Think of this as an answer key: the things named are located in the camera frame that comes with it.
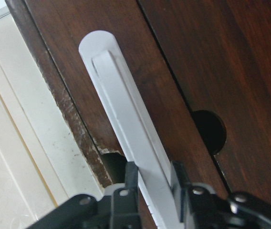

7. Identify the dark wooden neighbour panel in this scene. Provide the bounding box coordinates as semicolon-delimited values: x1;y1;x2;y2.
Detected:
139;0;271;203

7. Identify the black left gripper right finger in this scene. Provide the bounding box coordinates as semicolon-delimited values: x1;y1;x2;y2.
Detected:
170;161;271;229

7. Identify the white drawer handle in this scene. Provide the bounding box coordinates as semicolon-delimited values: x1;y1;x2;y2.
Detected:
79;31;184;229

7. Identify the cream cabinet door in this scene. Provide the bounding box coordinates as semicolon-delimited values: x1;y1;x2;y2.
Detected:
0;5;104;229

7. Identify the dark wooden drawer front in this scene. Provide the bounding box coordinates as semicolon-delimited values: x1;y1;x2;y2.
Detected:
4;0;229;229

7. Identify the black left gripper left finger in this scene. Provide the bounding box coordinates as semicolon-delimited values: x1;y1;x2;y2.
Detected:
29;162;139;229

